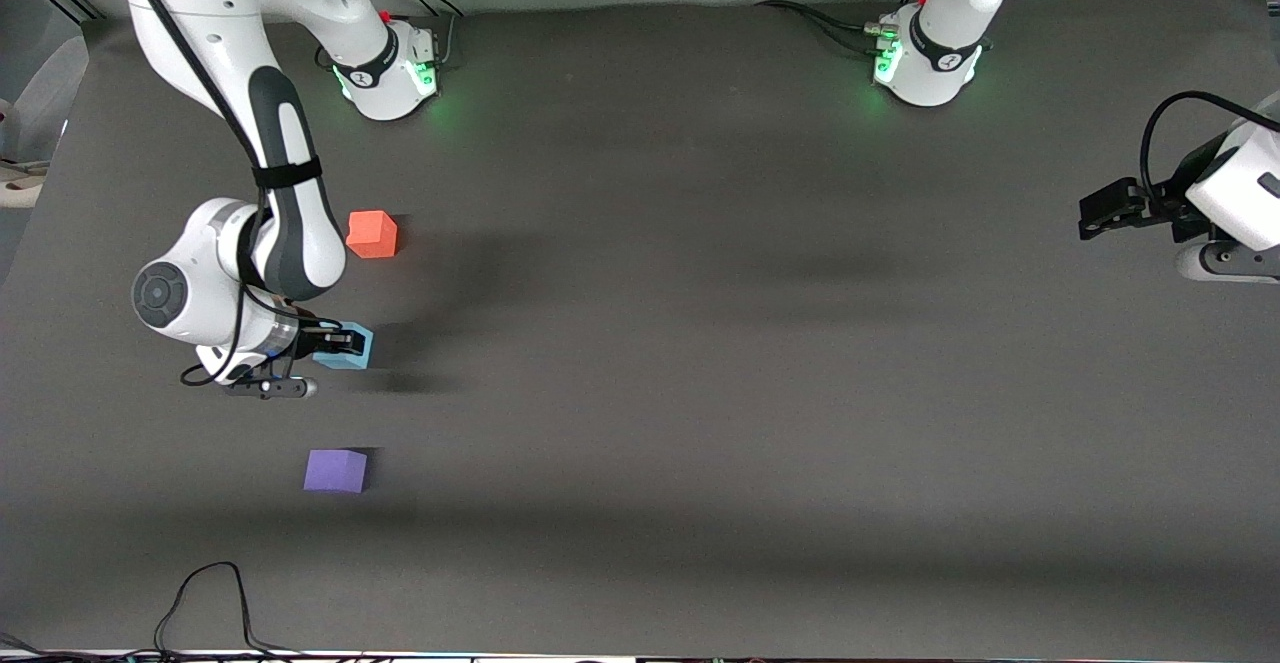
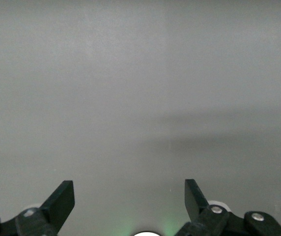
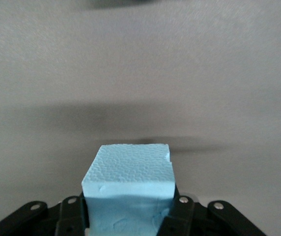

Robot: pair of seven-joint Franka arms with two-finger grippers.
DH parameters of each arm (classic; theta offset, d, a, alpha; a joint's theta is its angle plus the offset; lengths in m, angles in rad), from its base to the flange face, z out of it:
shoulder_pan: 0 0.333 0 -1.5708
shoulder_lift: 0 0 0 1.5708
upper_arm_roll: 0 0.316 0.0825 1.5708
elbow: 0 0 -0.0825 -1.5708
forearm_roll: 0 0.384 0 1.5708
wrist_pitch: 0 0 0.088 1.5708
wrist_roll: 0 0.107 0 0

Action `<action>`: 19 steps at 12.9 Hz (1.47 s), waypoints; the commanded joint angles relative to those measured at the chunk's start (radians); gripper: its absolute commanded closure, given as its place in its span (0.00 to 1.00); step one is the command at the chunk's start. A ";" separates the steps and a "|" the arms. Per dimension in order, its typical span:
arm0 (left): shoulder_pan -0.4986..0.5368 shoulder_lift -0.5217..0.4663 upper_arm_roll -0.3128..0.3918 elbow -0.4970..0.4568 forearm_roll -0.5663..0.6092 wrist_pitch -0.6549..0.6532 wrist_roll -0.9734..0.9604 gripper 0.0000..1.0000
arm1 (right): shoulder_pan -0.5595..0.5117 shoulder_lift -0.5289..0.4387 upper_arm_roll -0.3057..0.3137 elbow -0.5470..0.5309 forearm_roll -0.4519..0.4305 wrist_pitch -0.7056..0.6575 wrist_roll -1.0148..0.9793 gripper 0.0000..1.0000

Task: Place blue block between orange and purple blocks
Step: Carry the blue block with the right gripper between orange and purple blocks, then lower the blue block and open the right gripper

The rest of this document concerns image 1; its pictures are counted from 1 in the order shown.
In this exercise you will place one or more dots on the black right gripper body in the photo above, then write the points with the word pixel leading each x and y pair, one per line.
pixel 316 342

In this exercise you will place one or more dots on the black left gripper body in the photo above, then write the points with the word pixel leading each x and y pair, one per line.
pixel 1166 205

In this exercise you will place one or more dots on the light blue foam block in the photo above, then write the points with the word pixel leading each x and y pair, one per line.
pixel 345 363

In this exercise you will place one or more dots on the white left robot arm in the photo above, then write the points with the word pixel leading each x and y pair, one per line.
pixel 935 58

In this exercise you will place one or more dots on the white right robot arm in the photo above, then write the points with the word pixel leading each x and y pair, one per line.
pixel 200 43

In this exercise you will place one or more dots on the orange foam block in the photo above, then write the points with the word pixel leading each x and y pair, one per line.
pixel 371 235

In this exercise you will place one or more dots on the purple foam block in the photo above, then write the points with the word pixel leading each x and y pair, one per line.
pixel 335 472

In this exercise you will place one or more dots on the dark grey table mat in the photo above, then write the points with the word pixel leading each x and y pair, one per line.
pixel 640 443

